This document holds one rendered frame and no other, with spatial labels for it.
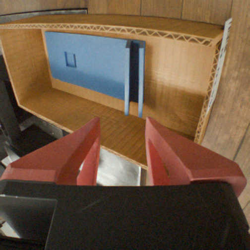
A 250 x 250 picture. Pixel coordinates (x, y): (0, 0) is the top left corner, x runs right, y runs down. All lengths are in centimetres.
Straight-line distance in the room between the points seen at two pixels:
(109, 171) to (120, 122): 12
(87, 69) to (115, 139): 10
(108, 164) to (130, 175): 4
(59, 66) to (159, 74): 15
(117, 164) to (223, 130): 16
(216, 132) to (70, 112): 18
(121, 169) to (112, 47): 18
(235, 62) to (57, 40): 21
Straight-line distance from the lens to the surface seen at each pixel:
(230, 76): 19
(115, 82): 23
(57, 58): 29
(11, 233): 577
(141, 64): 18
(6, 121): 42
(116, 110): 25
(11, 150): 45
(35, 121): 48
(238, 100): 20
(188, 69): 19
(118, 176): 32
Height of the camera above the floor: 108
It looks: 42 degrees down
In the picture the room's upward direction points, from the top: 132 degrees counter-clockwise
